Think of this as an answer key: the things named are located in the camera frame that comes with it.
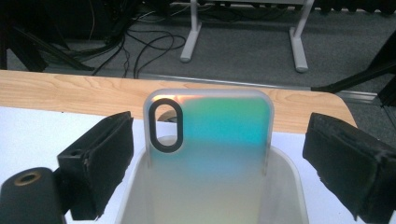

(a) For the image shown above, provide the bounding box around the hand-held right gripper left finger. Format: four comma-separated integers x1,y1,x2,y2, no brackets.
56,110,135,221

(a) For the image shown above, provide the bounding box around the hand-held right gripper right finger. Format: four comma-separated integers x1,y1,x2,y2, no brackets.
302,112,396,224

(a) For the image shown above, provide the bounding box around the white plastic bin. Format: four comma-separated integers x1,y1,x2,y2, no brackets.
115,134,311,224

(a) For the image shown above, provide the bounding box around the iridescent phone case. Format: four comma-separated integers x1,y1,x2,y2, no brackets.
143,89,275,224

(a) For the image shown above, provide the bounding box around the black metal frame stand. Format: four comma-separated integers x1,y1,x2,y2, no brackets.
311,31,396,108
0,18,94,73

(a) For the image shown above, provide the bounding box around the black looped floor cable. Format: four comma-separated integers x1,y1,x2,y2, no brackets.
133,30,187,79

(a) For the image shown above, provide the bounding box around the bundle of black cables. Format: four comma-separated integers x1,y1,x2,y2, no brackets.
46,6,129,76

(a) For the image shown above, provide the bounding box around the white metal desk frame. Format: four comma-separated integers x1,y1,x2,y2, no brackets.
169,0,316,74

